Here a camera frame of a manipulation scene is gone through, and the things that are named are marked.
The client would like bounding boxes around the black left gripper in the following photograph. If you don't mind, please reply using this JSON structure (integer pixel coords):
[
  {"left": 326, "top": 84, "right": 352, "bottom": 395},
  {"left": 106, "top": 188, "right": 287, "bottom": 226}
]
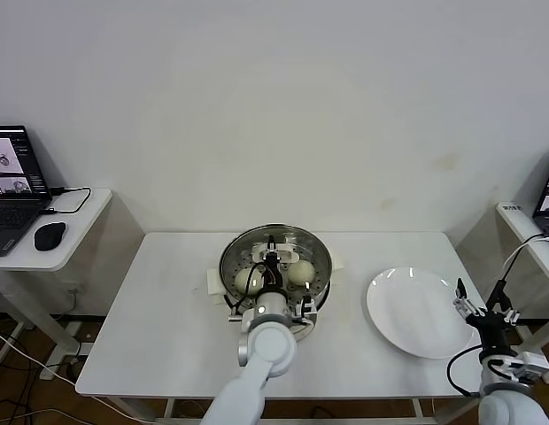
[{"left": 260, "top": 236, "right": 287, "bottom": 294}]

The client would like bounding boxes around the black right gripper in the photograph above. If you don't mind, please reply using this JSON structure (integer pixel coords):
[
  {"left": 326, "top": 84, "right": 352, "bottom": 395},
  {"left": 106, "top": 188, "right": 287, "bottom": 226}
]
[{"left": 452, "top": 277, "right": 521, "bottom": 359}]

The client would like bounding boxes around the glass lid with cream handle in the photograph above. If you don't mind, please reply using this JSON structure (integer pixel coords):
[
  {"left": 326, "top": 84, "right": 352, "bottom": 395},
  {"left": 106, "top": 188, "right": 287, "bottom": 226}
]
[{"left": 219, "top": 224, "right": 334, "bottom": 302}]

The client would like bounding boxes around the white steamed baozi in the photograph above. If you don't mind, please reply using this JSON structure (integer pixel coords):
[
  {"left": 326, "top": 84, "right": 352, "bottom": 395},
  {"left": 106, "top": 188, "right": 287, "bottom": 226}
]
[
  {"left": 234, "top": 267, "right": 265, "bottom": 297},
  {"left": 286, "top": 259, "right": 316, "bottom": 285}
]

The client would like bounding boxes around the stainless steel steamer pot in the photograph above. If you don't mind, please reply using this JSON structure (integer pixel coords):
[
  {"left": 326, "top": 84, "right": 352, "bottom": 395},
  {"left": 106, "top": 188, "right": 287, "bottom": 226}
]
[{"left": 206, "top": 224, "right": 346, "bottom": 311}]

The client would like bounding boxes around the white round plate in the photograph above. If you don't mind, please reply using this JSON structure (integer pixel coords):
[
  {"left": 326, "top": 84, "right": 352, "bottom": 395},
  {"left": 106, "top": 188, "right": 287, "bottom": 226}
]
[{"left": 366, "top": 266, "right": 477, "bottom": 359}]

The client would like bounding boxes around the cream electric cooker base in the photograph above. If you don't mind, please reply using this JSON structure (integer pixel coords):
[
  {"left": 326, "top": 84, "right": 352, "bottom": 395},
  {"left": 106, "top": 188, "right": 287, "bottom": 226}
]
[{"left": 214, "top": 287, "right": 332, "bottom": 344}]

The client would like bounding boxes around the white side table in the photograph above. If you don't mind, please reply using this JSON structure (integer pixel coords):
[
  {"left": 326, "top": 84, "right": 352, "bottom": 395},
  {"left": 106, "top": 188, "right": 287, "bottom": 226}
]
[
  {"left": 0, "top": 187, "right": 112, "bottom": 382},
  {"left": 495, "top": 201, "right": 549, "bottom": 384}
]

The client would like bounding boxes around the open black laptop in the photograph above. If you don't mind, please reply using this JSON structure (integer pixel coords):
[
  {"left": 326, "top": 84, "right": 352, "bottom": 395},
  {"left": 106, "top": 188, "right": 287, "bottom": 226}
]
[
  {"left": 0, "top": 124, "right": 53, "bottom": 258},
  {"left": 531, "top": 152, "right": 549, "bottom": 240}
]

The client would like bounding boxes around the black computer mouse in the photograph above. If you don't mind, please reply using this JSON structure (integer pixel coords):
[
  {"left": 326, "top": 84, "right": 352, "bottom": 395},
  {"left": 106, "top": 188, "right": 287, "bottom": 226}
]
[{"left": 33, "top": 221, "right": 67, "bottom": 251}]

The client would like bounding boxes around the black cable with adapter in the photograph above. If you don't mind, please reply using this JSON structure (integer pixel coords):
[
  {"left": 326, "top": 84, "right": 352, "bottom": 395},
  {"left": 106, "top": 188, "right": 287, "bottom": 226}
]
[{"left": 485, "top": 238, "right": 541, "bottom": 313}]

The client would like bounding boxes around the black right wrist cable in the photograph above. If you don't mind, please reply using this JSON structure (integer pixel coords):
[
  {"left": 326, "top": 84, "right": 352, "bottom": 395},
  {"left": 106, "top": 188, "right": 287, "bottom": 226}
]
[{"left": 446, "top": 345, "right": 484, "bottom": 398}]

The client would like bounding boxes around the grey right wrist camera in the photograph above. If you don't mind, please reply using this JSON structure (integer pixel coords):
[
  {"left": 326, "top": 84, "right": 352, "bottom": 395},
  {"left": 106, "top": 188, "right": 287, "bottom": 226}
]
[{"left": 520, "top": 352, "right": 549, "bottom": 384}]

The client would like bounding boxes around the white cable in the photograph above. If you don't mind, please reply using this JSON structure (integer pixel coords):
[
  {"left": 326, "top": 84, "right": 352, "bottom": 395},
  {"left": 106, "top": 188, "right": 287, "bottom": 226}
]
[{"left": 502, "top": 233, "right": 549, "bottom": 275}]

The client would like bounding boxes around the white table leg frame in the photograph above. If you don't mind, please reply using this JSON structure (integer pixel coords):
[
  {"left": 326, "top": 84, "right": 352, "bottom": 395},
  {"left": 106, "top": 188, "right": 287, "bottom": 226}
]
[{"left": 110, "top": 397, "right": 483, "bottom": 425}]

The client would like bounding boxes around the black laptop charger cable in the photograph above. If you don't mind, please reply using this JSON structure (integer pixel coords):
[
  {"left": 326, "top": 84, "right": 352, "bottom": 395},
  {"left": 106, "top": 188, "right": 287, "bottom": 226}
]
[{"left": 38, "top": 185, "right": 92, "bottom": 217}]

